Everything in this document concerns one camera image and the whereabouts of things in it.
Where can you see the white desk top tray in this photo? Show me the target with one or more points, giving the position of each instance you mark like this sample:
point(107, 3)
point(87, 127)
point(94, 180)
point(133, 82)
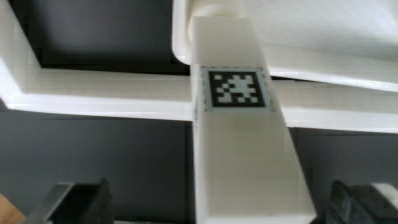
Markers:
point(329, 38)

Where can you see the white front fence bar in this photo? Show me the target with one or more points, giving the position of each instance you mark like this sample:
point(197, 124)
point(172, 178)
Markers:
point(320, 105)

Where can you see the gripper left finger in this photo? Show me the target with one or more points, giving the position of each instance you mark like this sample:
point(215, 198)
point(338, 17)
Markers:
point(77, 205)

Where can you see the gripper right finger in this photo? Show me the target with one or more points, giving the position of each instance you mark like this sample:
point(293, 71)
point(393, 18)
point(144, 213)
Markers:
point(363, 204)

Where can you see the white leg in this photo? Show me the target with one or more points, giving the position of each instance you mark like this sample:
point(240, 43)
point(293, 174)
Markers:
point(251, 190)

